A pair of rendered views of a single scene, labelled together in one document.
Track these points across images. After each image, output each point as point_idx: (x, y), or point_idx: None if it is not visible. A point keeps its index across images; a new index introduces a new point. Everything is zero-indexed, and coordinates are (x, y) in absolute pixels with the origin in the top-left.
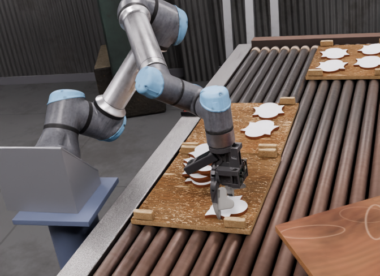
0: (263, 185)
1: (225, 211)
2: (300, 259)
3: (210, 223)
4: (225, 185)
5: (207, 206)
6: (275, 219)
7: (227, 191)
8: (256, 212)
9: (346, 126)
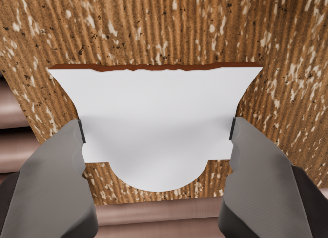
0: (314, 180)
1: (116, 143)
2: None
3: (37, 100)
4: (239, 163)
5: (158, 32)
6: (162, 215)
7: (238, 128)
8: (157, 200)
9: None
